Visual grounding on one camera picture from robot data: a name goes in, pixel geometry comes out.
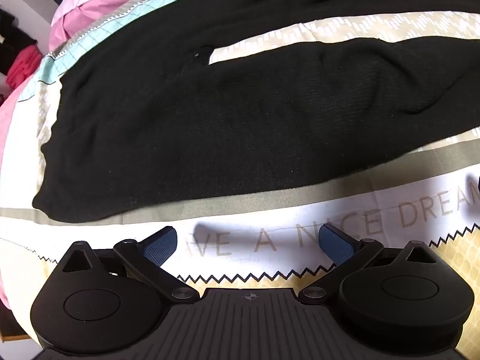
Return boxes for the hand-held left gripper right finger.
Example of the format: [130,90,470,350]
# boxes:
[299,223,436,304]

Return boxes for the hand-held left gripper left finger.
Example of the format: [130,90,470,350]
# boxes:
[56,226,198,304]

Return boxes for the black pants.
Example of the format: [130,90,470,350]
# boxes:
[32,0,480,224]

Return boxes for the patterned bed quilt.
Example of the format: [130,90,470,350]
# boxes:
[0,0,480,346]

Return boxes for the pile of red clothes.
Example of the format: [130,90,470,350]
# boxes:
[5,44,43,90]

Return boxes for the pink floral bed sheet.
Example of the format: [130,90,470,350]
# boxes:
[49,0,184,51]

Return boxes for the black hanging clothes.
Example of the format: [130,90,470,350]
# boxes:
[0,7,38,76]

